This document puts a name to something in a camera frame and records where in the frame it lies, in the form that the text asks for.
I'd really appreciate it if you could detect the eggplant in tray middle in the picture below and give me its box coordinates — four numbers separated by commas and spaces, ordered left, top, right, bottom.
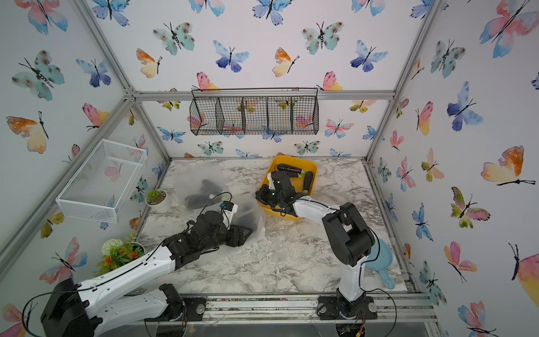
303, 171, 314, 194

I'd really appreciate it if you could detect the white mesh wall basket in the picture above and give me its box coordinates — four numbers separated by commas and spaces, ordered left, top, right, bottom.
56, 139, 147, 224

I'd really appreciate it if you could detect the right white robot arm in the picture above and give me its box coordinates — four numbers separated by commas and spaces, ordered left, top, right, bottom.
255, 171, 394, 307

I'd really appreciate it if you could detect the yellow plastic tray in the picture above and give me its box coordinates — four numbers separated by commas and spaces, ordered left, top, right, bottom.
257, 154, 318, 221

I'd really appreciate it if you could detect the dark purple eggplant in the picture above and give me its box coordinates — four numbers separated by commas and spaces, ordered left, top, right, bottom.
185, 179, 224, 210

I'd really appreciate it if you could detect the aluminium front rail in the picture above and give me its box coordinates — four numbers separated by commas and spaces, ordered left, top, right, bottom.
83, 293, 439, 326

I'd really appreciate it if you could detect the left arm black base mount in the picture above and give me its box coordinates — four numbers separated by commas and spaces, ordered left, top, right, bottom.
156, 284, 207, 324

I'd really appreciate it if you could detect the light blue plastic scoop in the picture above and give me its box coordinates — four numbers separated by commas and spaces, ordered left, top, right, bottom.
364, 240, 395, 289

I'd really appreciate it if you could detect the eggplant at tray back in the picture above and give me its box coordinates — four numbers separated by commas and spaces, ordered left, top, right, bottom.
276, 164, 303, 175

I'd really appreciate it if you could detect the small white potted succulent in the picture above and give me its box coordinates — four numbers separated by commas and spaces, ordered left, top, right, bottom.
145, 189, 171, 213

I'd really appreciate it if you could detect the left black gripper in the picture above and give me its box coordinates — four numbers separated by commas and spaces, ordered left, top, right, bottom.
201, 222, 253, 254

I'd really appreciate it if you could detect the black wire wall basket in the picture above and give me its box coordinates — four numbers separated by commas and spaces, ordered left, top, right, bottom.
188, 87, 319, 136

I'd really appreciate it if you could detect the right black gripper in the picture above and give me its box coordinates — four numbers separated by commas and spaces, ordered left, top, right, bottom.
250, 183, 284, 207

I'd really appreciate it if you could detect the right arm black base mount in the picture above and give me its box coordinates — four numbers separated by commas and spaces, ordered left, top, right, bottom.
316, 293, 378, 320

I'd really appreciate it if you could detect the clear zip-top bag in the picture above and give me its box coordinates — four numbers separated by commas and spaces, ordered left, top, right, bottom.
173, 161, 230, 213
197, 195, 265, 265

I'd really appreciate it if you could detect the potted orange flower plant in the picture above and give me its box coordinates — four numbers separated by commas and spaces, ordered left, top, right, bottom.
94, 231, 145, 276

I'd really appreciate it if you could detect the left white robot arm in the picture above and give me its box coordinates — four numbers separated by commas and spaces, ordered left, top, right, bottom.
40, 211, 253, 336

